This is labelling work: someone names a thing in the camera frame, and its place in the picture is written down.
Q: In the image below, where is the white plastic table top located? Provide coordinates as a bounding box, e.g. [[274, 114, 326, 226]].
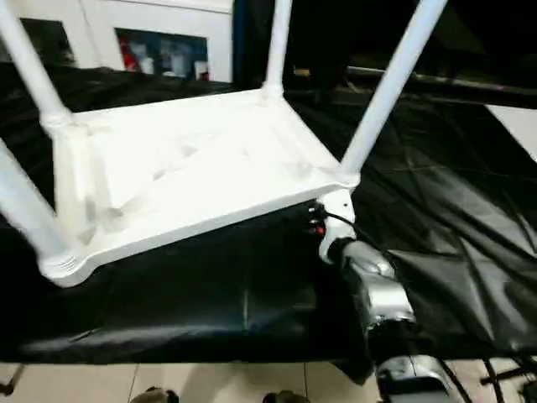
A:
[[38, 84, 362, 289]]

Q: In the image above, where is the black mat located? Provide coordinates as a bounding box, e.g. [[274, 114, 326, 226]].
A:
[[0, 63, 537, 383]]

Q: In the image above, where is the black case with yellow label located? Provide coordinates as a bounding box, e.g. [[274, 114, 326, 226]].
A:
[[233, 0, 537, 89]]

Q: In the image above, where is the long black bar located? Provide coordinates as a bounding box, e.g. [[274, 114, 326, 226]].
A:
[[348, 67, 537, 95]]

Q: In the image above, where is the white flat sheet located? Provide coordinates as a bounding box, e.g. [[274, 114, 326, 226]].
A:
[[491, 105, 537, 162]]

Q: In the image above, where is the white cabinet with glass doors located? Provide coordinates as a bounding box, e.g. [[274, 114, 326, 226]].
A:
[[0, 0, 236, 85]]

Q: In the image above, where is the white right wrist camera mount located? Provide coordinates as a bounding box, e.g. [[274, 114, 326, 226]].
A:
[[315, 189, 358, 264]]

